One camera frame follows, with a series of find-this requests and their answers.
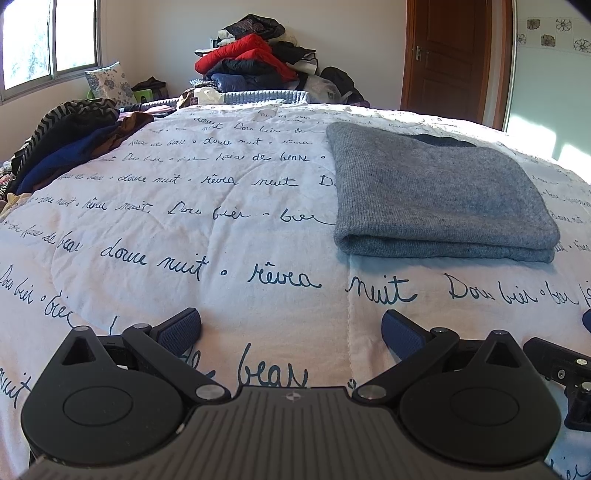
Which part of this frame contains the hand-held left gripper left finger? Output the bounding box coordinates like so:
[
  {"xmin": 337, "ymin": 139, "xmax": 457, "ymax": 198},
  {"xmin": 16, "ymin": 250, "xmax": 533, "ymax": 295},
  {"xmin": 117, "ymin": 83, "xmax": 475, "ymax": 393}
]
[{"xmin": 60, "ymin": 307, "xmax": 232, "ymax": 409}]

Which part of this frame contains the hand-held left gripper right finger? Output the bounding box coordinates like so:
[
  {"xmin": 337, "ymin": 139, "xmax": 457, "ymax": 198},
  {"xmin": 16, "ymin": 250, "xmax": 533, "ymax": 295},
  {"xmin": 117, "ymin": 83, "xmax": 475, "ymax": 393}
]
[{"xmin": 353, "ymin": 308, "xmax": 530, "ymax": 409}]

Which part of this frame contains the grey sweater with navy sleeves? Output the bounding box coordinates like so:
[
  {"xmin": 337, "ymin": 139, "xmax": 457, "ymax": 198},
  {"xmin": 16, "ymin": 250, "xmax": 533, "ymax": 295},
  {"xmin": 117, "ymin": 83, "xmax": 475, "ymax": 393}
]
[{"xmin": 325, "ymin": 121, "xmax": 562, "ymax": 264}]

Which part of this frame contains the white blanket with script print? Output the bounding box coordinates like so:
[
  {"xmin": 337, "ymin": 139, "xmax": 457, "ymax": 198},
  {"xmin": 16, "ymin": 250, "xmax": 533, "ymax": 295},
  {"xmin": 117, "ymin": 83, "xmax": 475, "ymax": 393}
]
[{"xmin": 0, "ymin": 102, "xmax": 591, "ymax": 480}]

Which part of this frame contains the blue cloth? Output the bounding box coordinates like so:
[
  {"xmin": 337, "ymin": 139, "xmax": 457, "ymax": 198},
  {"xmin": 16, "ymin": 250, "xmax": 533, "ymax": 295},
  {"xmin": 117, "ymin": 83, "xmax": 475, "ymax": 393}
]
[{"xmin": 16, "ymin": 123, "xmax": 121, "ymax": 195}]

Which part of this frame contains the pale yellow cloth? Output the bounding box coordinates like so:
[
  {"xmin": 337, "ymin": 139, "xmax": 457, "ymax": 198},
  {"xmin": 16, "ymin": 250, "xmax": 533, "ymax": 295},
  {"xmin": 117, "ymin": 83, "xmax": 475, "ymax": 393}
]
[{"xmin": 0, "ymin": 191, "xmax": 33, "ymax": 218}]

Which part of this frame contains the lilac cloth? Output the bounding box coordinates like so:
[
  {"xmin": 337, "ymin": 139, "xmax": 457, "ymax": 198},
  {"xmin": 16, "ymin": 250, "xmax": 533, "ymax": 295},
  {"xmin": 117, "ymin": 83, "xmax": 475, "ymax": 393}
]
[{"xmin": 117, "ymin": 102, "xmax": 177, "ymax": 114}]

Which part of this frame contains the red floral cloth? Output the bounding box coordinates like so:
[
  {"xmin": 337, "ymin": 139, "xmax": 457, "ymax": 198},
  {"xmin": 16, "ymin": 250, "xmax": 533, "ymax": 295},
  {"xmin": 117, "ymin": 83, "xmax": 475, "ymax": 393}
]
[{"xmin": 0, "ymin": 159, "xmax": 20, "ymax": 204}]

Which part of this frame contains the white and brown packet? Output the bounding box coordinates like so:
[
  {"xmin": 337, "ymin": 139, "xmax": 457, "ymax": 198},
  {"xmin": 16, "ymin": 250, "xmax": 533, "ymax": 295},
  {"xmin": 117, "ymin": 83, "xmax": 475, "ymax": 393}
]
[{"xmin": 178, "ymin": 87, "xmax": 225, "ymax": 108}]

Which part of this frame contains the green plastic stool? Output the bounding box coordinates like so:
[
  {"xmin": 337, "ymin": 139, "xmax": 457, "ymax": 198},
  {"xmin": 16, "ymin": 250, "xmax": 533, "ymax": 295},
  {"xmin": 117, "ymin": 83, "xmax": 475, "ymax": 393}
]
[{"xmin": 87, "ymin": 87, "xmax": 154, "ymax": 105}]

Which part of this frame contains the striped black and grey cloth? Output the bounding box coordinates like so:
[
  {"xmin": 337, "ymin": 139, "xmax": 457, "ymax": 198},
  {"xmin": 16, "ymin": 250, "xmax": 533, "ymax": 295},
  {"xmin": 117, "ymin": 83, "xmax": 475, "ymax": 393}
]
[{"xmin": 11, "ymin": 97, "xmax": 121, "ymax": 172}]

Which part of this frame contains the frosted glass sliding door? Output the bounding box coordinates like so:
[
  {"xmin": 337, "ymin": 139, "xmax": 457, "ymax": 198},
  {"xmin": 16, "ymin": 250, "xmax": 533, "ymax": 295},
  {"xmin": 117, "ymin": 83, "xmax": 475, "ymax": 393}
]
[{"xmin": 501, "ymin": 0, "xmax": 591, "ymax": 168}]

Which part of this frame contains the black bag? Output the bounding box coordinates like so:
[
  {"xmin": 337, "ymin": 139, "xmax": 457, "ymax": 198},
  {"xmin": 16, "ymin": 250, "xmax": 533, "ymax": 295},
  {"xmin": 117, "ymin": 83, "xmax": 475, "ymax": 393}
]
[{"xmin": 131, "ymin": 77, "xmax": 167, "ymax": 100}]

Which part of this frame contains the black backpack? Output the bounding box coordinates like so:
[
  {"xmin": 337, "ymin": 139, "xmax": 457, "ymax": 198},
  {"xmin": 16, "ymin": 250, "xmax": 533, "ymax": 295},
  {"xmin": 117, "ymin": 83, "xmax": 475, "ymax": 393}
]
[{"xmin": 320, "ymin": 66, "xmax": 366, "ymax": 105}]

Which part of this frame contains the white plastic bag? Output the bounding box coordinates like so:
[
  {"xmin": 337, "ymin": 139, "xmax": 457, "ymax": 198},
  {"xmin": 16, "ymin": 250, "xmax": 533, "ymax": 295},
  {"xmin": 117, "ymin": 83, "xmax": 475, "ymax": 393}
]
[{"xmin": 302, "ymin": 73, "xmax": 343, "ymax": 103}]

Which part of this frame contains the navy puffer jacket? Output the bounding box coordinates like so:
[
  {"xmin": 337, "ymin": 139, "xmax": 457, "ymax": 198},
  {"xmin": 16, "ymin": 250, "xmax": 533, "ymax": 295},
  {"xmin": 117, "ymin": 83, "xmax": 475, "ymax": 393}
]
[{"xmin": 205, "ymin": 69, "xmax": 297, "ymax": 92}]

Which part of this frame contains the floral pillow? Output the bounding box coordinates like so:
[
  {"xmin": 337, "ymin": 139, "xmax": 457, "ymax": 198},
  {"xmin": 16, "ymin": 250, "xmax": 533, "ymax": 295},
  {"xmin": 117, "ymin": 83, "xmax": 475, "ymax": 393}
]
[{"xmin": 84, "ymin": 62, "xmax": 137, "ymax": 108}]

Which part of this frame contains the brown wooden door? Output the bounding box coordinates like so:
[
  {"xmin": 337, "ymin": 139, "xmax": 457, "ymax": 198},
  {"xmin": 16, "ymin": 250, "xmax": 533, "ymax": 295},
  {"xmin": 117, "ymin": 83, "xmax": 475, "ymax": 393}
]
[{"xmin": 400, "ymin": 0, "xmax": 513, "ymax": 126}]

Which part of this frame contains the black and white cloth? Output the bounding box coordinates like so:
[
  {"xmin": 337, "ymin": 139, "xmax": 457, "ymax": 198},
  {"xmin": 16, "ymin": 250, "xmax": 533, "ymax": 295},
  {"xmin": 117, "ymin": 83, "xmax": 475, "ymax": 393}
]
[{"xmin": 272, "ymin": 41, "xmax": 320, "ymax": 75}]

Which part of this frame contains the black printed cloth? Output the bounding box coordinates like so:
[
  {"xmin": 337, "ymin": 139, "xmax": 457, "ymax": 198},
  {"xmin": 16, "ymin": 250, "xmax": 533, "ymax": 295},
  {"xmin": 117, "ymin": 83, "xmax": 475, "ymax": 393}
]
[{"xmin": 223, "ymin": 13, "xmax": 287, "ymax": 40}]

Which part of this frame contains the window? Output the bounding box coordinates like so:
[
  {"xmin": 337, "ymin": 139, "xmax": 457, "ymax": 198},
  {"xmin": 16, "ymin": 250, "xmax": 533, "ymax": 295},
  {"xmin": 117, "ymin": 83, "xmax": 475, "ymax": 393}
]
[{"xmin": 0, "ymin": 0, "xmax": 103, "ymax": 105}]

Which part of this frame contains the heap of jackets by wall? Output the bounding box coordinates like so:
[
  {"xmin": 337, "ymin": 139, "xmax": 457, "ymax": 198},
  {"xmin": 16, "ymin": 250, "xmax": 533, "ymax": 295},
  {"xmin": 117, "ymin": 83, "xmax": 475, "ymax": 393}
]
[{"xmin": 193, "ymin": 33, "xmax": 299, "ymax": 79}]

